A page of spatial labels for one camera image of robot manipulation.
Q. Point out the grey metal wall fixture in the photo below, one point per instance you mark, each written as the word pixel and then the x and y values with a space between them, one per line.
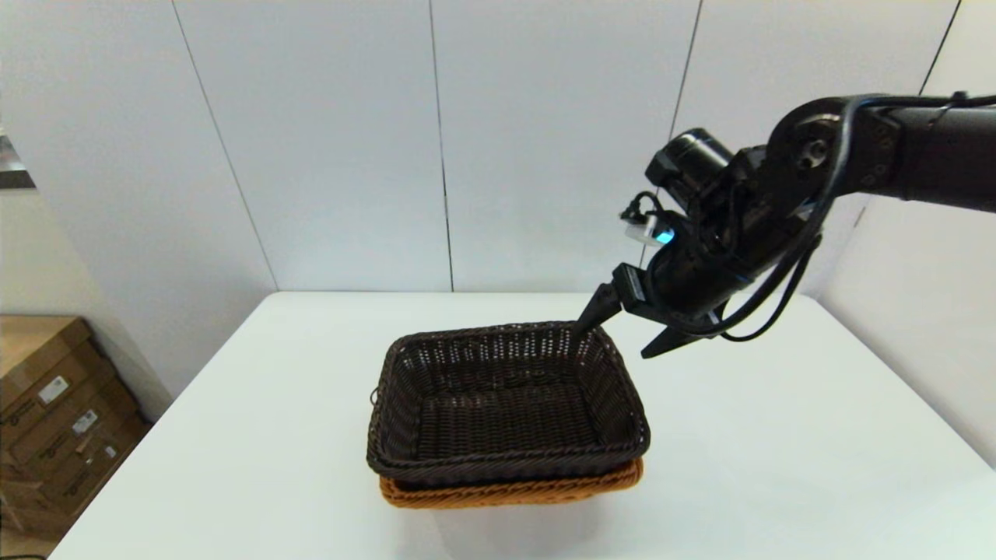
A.
pixel 15 167

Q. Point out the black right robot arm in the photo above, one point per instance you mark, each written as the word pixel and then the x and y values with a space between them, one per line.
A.
pixel 934 155

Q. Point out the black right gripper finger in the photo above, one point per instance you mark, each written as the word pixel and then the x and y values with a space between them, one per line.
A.
pixel 626 286
pixel 673 340

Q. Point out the brown cardboard box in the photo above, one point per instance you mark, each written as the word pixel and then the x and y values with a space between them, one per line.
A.
pixel 85 474
pixel 39 358
pixel 70 435

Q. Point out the small right wrist camera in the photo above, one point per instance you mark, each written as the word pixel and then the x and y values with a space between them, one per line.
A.
pixel 650 232

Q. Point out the orange wicker basket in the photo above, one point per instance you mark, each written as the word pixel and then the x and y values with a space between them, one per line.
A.
pixel 506 494

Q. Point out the dark brown wicker basket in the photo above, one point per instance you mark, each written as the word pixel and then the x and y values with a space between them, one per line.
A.
pixel 498 420

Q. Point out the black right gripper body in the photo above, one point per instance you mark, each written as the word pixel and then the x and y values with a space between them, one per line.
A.
pixel 692 276

